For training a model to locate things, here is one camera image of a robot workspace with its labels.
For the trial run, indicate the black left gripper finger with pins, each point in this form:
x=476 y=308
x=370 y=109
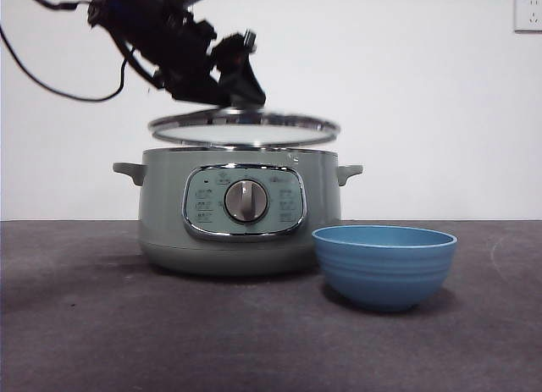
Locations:
x=190 y=89
x=245 y=89

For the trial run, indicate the glass lid with green knob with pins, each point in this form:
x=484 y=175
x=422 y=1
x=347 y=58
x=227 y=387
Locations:
x=237 y=134

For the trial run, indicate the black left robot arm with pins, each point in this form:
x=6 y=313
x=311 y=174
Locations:
x=148 y=23

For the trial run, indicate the pale green electric steamer pot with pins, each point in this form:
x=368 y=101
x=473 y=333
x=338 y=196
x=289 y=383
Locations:
x=169 y=205

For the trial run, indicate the blue ribbed bowl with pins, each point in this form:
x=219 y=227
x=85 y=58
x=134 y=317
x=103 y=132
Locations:
x=383 y=273

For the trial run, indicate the white wall socket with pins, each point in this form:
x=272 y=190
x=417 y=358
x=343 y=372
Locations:
x=528 y=13

